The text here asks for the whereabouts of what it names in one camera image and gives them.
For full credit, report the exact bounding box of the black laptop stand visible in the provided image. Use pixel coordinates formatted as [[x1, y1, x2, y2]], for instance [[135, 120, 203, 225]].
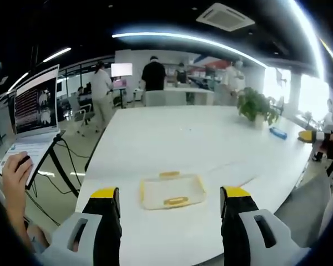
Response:
[[24, 129, 87, 199]]

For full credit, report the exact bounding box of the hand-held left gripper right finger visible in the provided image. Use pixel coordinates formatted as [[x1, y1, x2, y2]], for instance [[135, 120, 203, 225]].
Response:
[[220, 186, 311, 266]]

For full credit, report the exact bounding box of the black floor cable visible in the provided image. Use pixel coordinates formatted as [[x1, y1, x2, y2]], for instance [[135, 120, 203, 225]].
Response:
[[36, 132, 91, 195]]

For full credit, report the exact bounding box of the clear tray with yellow handles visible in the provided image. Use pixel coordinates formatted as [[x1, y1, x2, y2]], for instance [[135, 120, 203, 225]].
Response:
[[139, 171, 207, 212]]

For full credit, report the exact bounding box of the short ceiling light strip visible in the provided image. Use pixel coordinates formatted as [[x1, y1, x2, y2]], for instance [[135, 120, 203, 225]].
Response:
[[42, 47, 72, 63]]

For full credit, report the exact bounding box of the white low counter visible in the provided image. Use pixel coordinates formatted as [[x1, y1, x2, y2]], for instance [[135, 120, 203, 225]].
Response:
[[143, 88, 215, 107]]

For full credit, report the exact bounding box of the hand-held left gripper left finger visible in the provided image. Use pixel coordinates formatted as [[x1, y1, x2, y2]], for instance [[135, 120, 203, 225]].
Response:
[[44, 187, 123, 266]]

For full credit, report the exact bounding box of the grey office chair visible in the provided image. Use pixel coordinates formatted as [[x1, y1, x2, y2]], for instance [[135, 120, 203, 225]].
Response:
[[72, 96, 97, 135]]

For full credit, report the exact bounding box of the open silver laptop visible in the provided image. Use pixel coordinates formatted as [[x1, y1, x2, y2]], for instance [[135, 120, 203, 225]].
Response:
[[0, 64, 66, 190]]

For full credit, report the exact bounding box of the ceiling air conditioner vent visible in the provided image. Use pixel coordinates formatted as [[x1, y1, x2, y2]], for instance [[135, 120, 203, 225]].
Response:
[[195, 2, 256, 32]]

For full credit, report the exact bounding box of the green potted plant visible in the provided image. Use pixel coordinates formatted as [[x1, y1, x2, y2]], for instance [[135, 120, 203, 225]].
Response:
[[236, 86, 280, 127]]

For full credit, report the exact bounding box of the long ceiling light strip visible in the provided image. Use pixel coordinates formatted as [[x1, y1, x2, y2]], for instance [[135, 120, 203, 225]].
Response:
[[111, 32, 268, 68]]

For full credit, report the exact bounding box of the blue flat packet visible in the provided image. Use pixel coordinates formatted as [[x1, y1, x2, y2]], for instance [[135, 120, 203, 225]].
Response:
[[269, 126, 288, 139]]

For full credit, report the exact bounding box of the white computer monitor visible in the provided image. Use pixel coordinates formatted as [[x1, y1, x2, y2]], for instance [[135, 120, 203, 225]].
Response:
[[110, 63, 133, 78]]

